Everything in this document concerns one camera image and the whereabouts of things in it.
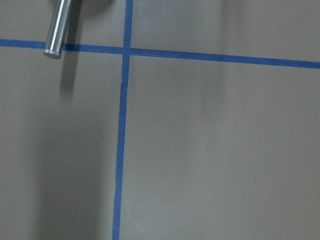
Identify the steel ice scoop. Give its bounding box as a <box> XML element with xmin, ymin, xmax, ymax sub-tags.
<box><xmin>43</xmin><ymin>0</ymin><xmax>73</xmax><ymax>60</ymax></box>

